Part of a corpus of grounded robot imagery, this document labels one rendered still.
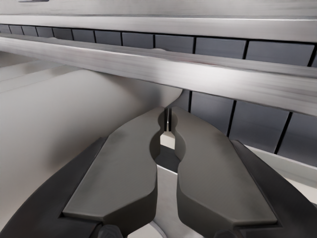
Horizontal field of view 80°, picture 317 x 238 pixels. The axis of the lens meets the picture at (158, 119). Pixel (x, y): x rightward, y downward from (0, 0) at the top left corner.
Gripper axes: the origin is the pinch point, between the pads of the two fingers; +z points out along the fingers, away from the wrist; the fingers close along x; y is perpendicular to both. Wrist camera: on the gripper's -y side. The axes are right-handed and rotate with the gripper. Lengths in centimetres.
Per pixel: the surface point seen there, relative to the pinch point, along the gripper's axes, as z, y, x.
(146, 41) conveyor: 7.4, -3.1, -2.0
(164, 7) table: 12.3, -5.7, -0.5
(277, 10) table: 7.1, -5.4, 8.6
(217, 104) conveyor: 3.9, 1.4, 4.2
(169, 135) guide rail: 2.3, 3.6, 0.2
